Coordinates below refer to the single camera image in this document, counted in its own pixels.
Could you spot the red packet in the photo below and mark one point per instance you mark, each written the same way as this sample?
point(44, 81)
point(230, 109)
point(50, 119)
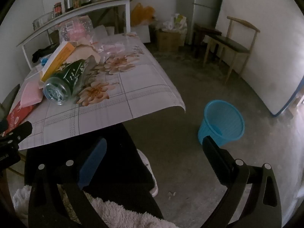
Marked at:
point(17, 115)

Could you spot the yellow plastic bag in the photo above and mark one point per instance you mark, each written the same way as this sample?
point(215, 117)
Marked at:
point(142, 14)

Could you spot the person's white shoe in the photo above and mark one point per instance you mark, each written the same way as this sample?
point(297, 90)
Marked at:
point(149, 171)

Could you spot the small blue wrapper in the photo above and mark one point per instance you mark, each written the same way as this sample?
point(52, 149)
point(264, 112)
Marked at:
point(44, 61)

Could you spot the wooden table frame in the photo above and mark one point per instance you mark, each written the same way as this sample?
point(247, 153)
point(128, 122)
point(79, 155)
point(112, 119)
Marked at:
point(230, 44)

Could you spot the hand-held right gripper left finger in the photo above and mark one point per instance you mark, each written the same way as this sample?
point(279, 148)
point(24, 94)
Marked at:
point(92, 163)

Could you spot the brown cardboard box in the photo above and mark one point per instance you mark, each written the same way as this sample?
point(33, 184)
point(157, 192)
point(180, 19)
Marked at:
point(168, 40)

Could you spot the fluffy white cloth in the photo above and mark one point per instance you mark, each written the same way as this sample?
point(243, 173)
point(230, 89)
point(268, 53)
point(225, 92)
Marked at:
point(118, 213)

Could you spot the clear bag of pink items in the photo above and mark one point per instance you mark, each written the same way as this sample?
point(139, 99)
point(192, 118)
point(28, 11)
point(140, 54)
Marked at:
point(76, 30)

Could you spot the white box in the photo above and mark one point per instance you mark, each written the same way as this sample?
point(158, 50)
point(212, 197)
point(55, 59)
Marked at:
point(141, 34)

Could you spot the white mattress with blue edge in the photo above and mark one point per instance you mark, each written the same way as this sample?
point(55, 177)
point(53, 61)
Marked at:
point(261, 40)

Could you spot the clear crumpled plastic bag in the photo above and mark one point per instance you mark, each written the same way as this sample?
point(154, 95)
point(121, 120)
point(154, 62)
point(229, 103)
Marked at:
point(111, 47)

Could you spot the white refrigerator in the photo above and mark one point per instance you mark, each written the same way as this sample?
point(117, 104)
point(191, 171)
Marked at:
point(206, 9)

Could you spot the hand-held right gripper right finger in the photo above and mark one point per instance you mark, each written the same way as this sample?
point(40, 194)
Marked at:
point(215, 158)

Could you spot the red-label jar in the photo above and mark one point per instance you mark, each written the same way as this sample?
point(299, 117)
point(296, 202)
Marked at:
point(58, 9)

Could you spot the black cloth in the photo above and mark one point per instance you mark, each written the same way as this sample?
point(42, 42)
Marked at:
point(41, 52)

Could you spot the yellow cardboard box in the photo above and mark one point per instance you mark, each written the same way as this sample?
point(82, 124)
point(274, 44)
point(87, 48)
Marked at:
point(59, 57)

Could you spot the blue plastic waste basket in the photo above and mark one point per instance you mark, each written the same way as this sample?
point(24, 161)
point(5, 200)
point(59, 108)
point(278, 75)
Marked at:
point(223, 123)

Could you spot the white plastic bags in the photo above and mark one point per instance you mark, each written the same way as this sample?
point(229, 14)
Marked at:
point(174, 22)

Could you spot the green plastic bottle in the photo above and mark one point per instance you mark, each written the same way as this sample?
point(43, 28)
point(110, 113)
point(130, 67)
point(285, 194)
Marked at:
point(68, 78)

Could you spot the glass pot with lid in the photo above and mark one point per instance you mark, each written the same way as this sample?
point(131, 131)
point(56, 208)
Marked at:
point(42, 21)

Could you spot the dark wooden stool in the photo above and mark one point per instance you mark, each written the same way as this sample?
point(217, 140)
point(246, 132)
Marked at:
point(206, 32)

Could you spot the floral tablecloth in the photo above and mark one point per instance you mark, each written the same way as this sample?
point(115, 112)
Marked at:
point(133, 92)

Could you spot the clear plastic container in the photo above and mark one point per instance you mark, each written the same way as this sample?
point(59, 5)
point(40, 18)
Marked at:
point(33, 74)

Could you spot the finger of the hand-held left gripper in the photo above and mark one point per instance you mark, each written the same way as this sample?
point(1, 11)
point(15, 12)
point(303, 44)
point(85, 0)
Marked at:
point(9, 102)
point(21, 131)

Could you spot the person's black pants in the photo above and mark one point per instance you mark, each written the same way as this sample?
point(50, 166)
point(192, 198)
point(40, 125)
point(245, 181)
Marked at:
point(123, 161)

